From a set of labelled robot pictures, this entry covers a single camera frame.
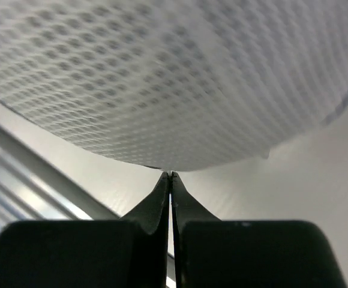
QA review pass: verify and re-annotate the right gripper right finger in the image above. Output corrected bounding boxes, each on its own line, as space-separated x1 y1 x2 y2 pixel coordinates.
170 173 346 287

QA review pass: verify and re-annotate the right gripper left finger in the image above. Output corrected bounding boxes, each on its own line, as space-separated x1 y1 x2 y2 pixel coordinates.
0 173 170 287

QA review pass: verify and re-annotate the blue-trimmed mesh laundry bag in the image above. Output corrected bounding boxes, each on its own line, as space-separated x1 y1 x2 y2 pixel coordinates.
0 1 348 171

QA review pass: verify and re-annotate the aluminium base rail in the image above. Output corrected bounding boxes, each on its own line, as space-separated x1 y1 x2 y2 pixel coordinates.
0 89 175 288

